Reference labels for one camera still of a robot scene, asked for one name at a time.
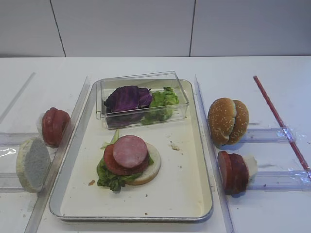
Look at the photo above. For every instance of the clear long rail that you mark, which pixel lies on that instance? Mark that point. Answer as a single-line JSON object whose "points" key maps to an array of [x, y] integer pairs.
{"points": [[213, 159], [44, 194]]}

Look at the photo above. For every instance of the sesame bun half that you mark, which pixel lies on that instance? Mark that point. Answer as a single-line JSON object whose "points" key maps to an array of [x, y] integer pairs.
{"points": [[221, 120], [241, 123]]}

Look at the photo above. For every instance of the sesame bun front half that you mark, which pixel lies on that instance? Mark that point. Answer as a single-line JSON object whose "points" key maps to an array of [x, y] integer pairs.
{"points": [[221, 120]]}

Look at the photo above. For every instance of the front brown meat patty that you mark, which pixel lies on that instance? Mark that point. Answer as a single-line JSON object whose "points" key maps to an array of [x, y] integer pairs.
{"points": [[225, 167]]}

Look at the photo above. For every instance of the white bread slice left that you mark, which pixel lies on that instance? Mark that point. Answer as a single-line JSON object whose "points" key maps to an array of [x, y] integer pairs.
{"points": [[32, 164]]}

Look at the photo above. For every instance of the white pusher block lower right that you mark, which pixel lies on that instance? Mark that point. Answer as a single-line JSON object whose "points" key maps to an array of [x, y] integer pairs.
{"points": [[252, 167]]}

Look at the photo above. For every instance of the clear rail upper right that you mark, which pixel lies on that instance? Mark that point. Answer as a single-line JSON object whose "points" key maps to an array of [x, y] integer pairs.
{"points": [[273, 135]]}

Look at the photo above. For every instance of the pink ham slice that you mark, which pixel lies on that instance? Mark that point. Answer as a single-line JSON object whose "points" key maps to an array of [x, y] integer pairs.
{"points": [[129, 151]]}

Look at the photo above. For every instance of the rear brown meat patty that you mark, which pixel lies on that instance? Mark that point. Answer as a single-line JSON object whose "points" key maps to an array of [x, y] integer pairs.
{"points": [[240, 173]]}

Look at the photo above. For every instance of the clear rail lower right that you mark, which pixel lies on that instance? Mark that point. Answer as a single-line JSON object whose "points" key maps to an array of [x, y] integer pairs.
{"points": [[298, 180]]}

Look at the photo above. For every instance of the green lettuce in container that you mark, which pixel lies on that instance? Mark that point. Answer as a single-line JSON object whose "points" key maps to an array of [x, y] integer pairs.
{"points": [[161, 99]]}

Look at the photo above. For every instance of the white bottom bun slice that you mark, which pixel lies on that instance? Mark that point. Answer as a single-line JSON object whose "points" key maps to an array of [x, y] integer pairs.
{"points": [[152, 170]]}

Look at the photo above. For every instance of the red plastic strip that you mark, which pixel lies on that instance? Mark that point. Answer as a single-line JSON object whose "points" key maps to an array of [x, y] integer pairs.
{"points": [[294, 146]]}

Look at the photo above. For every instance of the metal baking tray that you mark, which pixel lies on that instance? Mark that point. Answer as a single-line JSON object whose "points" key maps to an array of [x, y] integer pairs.
{"points": [[180, 192]]}

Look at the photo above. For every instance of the brown meat patty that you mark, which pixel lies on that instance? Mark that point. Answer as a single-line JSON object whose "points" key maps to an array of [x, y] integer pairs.
{"points": [[225, 167], [240, 173]]}

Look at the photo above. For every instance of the tomato slice on bun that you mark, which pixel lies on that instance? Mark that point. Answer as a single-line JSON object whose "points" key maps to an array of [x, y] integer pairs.
{"points": [[117, 169]]}

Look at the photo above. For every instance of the clear plastic container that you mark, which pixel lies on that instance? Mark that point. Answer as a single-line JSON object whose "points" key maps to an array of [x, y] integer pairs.
{"points": [[153, 82]]}

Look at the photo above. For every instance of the clear long rail right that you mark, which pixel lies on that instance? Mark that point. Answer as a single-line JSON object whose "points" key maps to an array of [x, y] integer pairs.
{"points": [[213, 159]]}

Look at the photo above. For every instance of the purple cabbage leaf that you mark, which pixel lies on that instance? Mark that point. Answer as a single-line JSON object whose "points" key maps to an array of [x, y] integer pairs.
{"points": [[128, 98]]}

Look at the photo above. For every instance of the sesame bun rear half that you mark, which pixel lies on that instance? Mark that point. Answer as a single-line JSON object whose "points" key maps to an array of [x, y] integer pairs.
{"points": [[241, 123]]}

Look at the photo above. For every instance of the red tomato slices stack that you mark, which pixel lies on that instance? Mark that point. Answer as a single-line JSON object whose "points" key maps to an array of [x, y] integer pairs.
{"points": [[53, 124]]}

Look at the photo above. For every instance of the clear long rail left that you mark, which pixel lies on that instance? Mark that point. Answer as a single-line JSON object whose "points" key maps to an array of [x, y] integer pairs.
{"points": [[44, 194]]}

